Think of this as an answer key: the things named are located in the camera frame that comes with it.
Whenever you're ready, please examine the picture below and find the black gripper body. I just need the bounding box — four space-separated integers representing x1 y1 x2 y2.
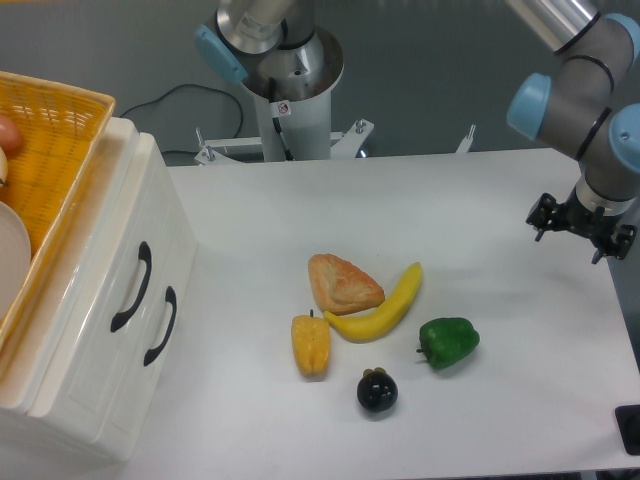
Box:
526 192 637 260

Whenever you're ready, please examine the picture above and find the white drawer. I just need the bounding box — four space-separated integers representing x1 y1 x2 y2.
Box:
0 131 199 462

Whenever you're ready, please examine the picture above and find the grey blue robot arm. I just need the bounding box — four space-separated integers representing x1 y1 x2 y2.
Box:
194 1 639 260

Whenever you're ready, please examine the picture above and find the white drawer cabinet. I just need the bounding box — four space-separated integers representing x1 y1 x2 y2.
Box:
0 117 199 480

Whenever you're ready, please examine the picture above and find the green bell pepper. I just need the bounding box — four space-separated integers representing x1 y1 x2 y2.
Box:
418 317 480 370

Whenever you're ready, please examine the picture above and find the black corner object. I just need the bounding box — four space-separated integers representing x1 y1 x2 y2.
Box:
615 405 640 456

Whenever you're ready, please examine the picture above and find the yellow banana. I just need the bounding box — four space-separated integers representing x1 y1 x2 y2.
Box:
323 262 423 343

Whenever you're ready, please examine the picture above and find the triangular pastry bread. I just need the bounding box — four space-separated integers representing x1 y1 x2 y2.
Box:
308 253 386 315

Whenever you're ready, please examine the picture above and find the dark purple mangosteen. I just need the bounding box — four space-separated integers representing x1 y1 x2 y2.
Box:
356 367 398 414

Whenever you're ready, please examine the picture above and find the yellow bell pepper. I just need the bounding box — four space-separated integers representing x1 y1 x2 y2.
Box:
290 309 331 381

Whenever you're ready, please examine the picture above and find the yellow woven basket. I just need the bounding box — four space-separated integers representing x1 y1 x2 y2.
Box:
1 71 116 343

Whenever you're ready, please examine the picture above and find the white plate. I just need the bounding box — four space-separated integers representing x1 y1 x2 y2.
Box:
0 203 31 319

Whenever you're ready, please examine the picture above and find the red apple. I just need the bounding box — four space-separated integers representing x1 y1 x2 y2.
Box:
0 115 23 154

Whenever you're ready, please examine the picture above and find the pale pear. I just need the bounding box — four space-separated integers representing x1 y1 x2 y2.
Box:
0 148 9 187

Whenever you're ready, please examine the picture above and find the white frame bracket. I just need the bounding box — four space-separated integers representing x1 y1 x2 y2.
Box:
193 118 477 166

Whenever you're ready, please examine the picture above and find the lower drawer black handle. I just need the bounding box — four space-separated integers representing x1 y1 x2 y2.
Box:
143 286 178 367

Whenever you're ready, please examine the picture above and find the black floor cable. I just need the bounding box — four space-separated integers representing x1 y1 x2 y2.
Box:
119 83 245 154

